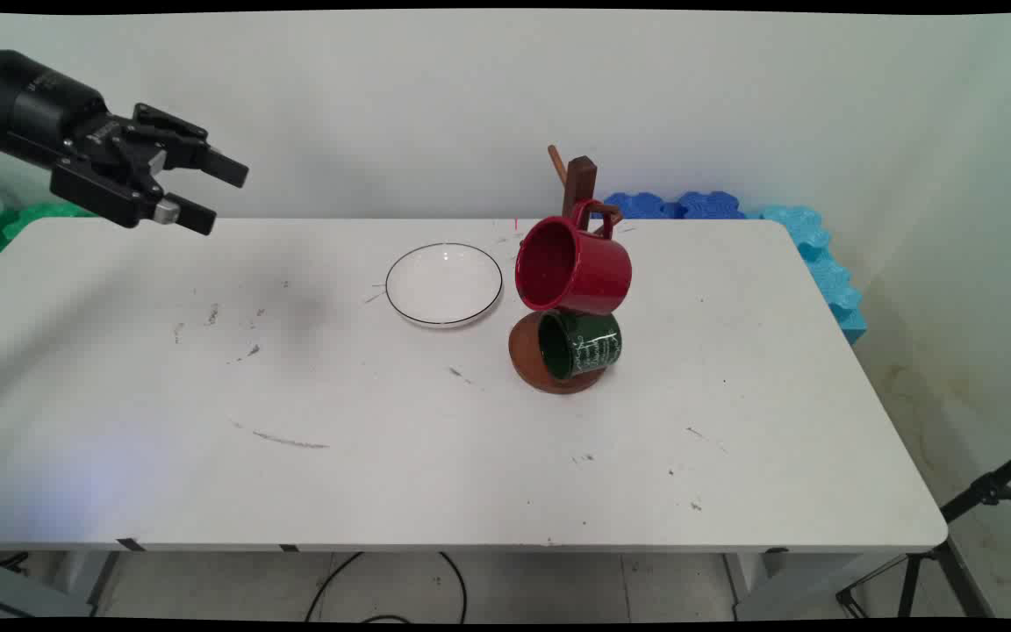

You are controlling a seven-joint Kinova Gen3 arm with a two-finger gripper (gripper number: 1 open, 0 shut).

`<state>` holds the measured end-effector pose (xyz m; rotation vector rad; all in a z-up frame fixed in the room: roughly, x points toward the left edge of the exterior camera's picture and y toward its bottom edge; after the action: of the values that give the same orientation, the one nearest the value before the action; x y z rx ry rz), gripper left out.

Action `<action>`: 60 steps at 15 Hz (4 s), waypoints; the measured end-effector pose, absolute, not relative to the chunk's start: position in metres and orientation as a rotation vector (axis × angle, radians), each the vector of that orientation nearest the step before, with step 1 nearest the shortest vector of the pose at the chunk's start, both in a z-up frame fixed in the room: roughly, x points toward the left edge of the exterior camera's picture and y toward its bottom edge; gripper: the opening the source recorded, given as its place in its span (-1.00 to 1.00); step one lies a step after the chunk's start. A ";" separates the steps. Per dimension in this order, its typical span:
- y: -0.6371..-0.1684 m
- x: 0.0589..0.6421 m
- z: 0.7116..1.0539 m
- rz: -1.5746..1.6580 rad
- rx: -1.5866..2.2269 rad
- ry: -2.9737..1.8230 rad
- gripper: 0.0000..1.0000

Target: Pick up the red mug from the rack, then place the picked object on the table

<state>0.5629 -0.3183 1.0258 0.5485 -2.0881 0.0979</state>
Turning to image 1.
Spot white plate with black rim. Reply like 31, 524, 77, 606
384, 243, 504, 327

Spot white table leg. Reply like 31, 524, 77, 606
723, 551, 910, 621

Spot light blue foam mat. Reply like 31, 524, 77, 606
744, 206, 868, 345

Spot black cable under table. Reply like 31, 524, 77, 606
304, 551, 469, 624

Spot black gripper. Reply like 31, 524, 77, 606
0, 35, 250, 237

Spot black tripod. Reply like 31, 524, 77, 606
837, 439, 1011, 620

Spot red ceramic mug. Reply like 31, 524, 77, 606
514, 200, 634, 317

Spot brown wooden mug stand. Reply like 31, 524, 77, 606
508, 145, 625, 396

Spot dark green printed mug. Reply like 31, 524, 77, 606
538, 309, 623, 381

